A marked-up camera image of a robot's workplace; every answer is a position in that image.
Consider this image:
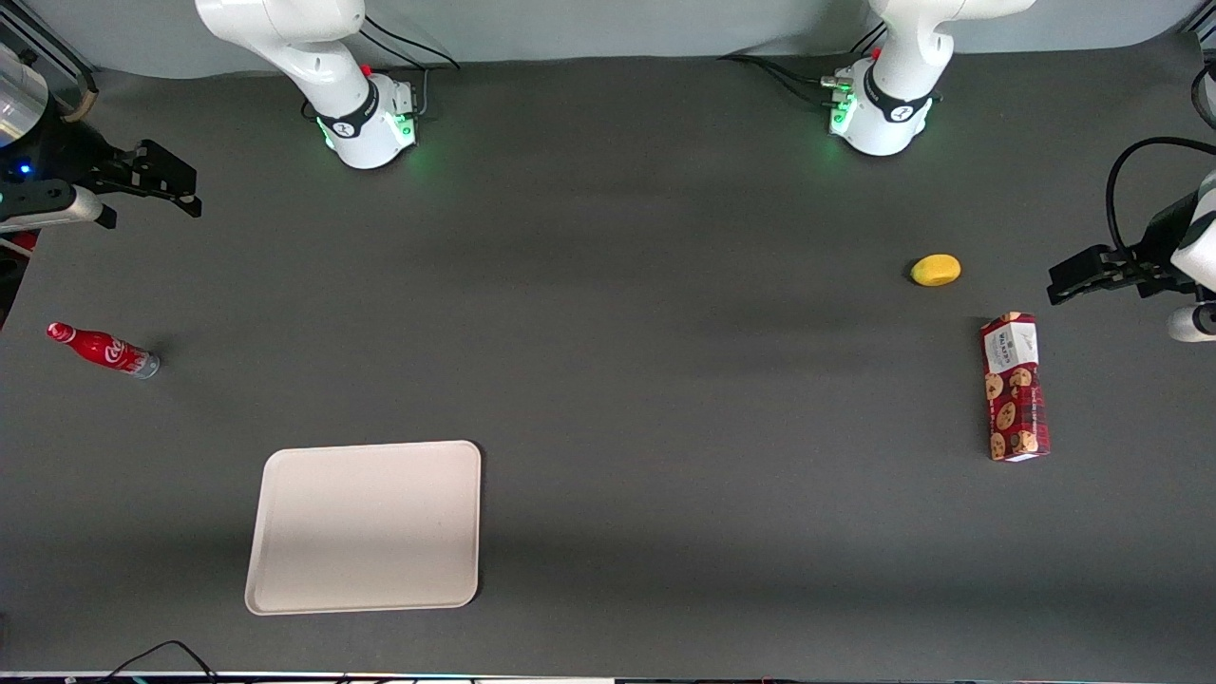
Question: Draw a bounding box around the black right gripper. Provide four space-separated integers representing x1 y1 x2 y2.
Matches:
0 119 203 219

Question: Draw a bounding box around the beige plastic tray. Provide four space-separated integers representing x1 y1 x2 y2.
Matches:
244 439 483 617

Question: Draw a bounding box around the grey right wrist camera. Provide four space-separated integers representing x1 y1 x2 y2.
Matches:
0 180 118 235

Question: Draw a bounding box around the black left arm base cable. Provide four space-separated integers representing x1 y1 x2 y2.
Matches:
715 23 886 111

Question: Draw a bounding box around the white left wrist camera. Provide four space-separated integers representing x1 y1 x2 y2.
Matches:
1168 302 1216 344

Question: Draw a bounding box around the black right arm base cable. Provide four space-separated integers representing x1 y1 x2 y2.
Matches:
357 13 463 122

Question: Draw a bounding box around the red coke bottle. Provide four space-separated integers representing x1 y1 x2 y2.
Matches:
47 321 162 381

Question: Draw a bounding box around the black looping wrist cable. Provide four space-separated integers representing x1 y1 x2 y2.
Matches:
1105 136 1216 259

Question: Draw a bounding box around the red tartan cookie box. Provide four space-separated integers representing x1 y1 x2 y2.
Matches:
979 312 1052 464

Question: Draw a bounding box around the black corner cable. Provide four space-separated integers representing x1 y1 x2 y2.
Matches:
1190 59 1216 126

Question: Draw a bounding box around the black arm base cable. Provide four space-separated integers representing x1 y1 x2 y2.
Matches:
715 23 886 111
357 13 463 122

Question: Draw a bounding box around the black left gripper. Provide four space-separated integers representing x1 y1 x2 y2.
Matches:
1047 188 1204 306

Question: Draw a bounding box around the aluminium frame profile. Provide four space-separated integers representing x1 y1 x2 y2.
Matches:
0 0 100 126

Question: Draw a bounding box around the yellow lemon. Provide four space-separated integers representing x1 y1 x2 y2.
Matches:
909 253 962 288

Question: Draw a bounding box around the thin black table edge cable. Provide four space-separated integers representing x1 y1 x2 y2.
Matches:
98 639 221 684

